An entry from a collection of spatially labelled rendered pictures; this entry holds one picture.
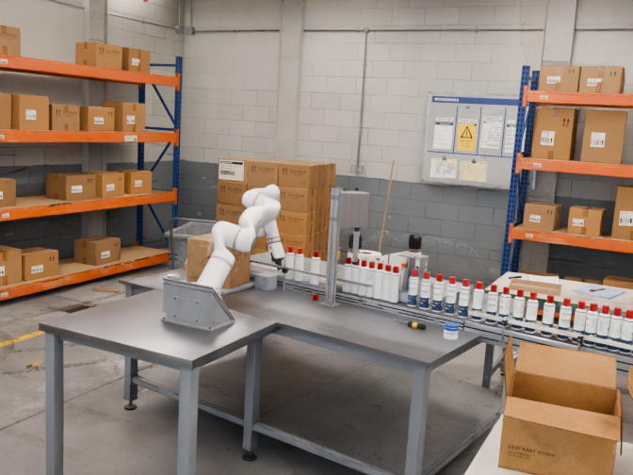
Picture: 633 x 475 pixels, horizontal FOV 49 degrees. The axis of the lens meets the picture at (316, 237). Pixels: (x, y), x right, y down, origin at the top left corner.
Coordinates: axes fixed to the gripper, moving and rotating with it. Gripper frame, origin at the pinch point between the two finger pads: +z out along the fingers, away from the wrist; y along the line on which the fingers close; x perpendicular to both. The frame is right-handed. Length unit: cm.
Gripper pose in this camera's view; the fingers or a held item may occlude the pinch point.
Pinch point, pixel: (279, 266)
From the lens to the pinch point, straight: 438.4
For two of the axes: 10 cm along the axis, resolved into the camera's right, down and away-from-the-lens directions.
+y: 5.8, -1.0, 8.1
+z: 2.2, 9.7, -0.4
